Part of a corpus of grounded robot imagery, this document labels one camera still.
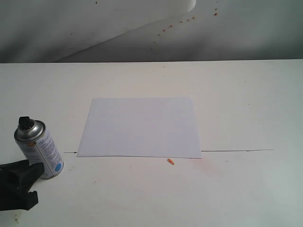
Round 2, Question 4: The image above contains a silver spray can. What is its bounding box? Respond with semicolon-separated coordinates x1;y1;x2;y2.
14;116;64;179

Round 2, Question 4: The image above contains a small orange fragment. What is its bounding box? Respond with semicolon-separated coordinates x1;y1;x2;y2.
167;158;175;165

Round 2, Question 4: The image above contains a white backdrop sheet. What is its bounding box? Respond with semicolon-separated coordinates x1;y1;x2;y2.
0;0;196;63

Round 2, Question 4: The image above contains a white paper sheet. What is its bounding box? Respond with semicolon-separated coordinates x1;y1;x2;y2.
78;97;202;158

